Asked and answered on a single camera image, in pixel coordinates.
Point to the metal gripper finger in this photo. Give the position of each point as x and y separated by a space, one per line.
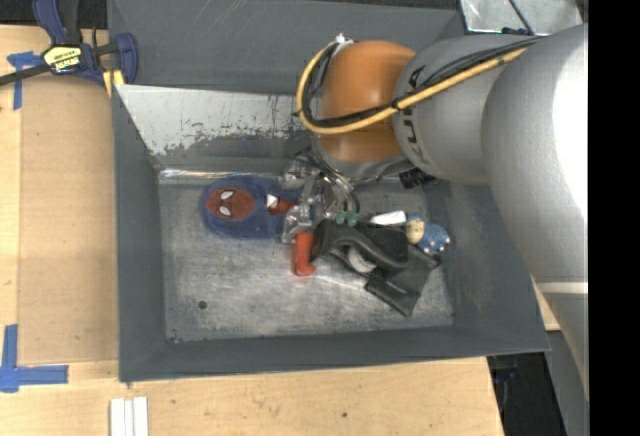
294 178
299 224

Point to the blue and red plush mask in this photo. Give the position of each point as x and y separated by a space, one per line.
235 206

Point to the grey metal bin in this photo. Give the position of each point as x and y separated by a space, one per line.
250 294

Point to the black tool with white wheel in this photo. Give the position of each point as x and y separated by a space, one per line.
395 264

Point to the blue dotted toy figure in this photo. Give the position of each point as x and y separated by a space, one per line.
432 236

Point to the pale wood board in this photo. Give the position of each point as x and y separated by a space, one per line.
65 224

